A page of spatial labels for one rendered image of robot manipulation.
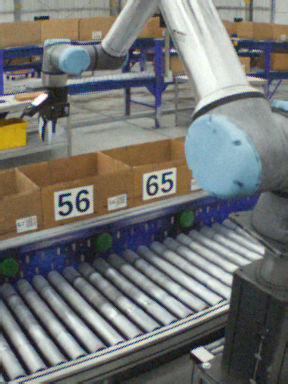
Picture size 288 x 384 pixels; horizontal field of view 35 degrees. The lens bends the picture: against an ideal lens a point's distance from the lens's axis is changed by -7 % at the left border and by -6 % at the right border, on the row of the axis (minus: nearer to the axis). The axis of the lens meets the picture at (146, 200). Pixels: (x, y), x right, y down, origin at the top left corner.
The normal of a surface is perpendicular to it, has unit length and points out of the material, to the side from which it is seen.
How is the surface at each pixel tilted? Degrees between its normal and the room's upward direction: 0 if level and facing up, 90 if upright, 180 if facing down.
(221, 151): 91
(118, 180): 90
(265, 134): 52
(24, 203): 90
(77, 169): 90
